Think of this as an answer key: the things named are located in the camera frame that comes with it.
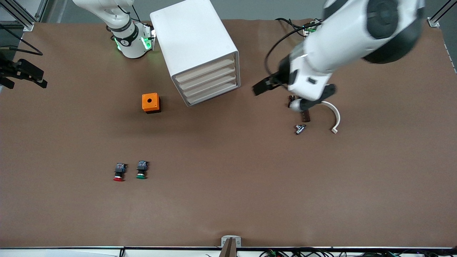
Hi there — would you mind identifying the white drawer cabinet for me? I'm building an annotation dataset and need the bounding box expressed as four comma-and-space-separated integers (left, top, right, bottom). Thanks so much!
150, 0, 241, 107

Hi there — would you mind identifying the red push button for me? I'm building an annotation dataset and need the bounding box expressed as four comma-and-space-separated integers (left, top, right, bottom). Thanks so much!
113, 163, 127, 182

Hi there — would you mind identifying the green push button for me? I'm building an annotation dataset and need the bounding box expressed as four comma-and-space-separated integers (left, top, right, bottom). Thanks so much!
136, 161, 149, 180

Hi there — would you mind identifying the black arm base cable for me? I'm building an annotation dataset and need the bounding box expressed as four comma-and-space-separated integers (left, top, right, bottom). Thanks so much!
275, 17, 308, 36

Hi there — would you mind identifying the aluminium frame profile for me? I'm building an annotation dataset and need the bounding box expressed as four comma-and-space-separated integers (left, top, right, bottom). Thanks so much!
0, 0, 49, 32
427, 0, 457, 28

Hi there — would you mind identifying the white curved plastic bracket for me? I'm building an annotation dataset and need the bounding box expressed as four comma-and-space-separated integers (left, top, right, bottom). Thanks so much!
320, 101, 341, 134

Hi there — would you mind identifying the orange button enclosure box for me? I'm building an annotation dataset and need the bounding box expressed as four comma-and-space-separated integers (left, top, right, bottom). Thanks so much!
142, 93, 161, 114

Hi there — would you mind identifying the black cable bundle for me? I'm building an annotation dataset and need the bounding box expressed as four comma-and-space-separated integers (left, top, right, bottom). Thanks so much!
259, 249, 457, 257

